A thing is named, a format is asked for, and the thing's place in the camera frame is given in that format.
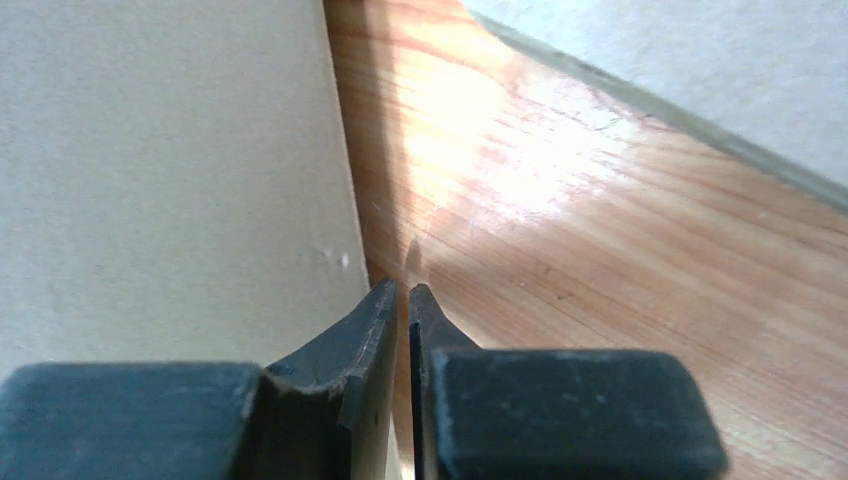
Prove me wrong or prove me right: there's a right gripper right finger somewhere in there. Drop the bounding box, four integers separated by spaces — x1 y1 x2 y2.
408 284 729 479

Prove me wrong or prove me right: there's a cardboard box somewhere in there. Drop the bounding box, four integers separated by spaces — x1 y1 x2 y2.
1 1 368 373

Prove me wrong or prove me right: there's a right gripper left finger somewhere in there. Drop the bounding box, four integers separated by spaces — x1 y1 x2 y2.
1 278 397 479

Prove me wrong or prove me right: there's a stack of flat cardboard sheets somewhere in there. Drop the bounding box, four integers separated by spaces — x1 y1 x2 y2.
466 0 847 211

